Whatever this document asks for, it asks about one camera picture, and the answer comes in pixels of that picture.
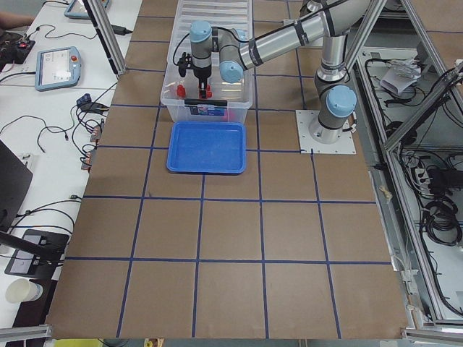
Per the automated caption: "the clear plastic box lid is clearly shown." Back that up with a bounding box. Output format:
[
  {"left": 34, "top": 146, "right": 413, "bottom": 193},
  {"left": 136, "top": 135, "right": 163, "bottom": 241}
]
[{"left": 167, "top": 0, "right": 253, "bottom": 65}]

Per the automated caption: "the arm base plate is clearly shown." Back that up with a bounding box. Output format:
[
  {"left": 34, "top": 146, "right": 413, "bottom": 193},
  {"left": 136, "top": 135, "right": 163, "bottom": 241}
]
[{"left": 296, "top": 110, "right": 357, "bottom": 155}]

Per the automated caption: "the clear plastic storage box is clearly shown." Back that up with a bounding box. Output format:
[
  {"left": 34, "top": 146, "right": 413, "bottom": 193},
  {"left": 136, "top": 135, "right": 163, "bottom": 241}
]
[{"left": 161, "top": 64, "right": 254, "bottom": 123}]

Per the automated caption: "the aluminium frame post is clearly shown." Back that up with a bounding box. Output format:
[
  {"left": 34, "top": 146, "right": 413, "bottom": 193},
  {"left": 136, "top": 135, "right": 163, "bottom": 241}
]
[{"left": 83, "top": 0, "right": 127, "bottom": 76}]

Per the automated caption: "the black power adapter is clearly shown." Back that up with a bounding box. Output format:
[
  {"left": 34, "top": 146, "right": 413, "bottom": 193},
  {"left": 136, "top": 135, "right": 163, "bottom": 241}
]
[{"left": 111, "top": 25, "right": 132, "bottom": 35}]

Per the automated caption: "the black box latch handle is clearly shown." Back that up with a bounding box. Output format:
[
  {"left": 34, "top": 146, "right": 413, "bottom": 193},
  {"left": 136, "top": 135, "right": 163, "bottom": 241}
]
[{"left": 184, "top": 98, "right": 228, "bottom": 108}]

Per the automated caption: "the red block in box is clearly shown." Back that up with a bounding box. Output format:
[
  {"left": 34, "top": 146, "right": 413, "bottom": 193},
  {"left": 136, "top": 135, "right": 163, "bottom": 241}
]
[{"left": 176, "top": 85, "right": 187, "bottom": 99}]

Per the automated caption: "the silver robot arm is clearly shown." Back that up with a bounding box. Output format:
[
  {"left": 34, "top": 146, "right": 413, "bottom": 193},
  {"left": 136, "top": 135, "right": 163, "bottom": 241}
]
[{"left": 176, "top": 1, "right": 370, "bottom": 144}]

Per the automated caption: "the blue plastic tray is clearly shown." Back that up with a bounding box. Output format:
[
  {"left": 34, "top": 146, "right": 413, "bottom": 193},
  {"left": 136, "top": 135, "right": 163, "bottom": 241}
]
[{"left": 166, "top": 121, "right": 247, "bottom": 175}]

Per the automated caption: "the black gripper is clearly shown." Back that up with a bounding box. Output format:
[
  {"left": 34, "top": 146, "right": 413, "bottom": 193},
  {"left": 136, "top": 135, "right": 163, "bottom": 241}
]
[{"left": 192, "top": 65, "right": 212, "bottom": 98}]

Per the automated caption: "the blue teach pendant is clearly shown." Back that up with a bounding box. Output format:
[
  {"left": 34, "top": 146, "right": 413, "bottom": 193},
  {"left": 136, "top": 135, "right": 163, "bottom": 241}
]
[
  {"left": 35, "top": 46, "right": 82, "bottom": 92},
  {"left": 64, "top": 0, "right": 90, "bottom": 20}
]

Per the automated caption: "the white paper cup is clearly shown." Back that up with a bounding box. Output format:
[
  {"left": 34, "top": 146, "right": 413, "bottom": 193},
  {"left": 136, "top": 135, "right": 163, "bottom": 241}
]
[{"left": 5, "top": 278, "right": 43, "bottom": 304}]

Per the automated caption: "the black laptop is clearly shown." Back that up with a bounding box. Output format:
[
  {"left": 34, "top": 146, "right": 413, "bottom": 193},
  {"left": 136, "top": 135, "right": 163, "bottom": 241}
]
[{"left": 0, "top": 142, "right": 33, "bottom": 232}]

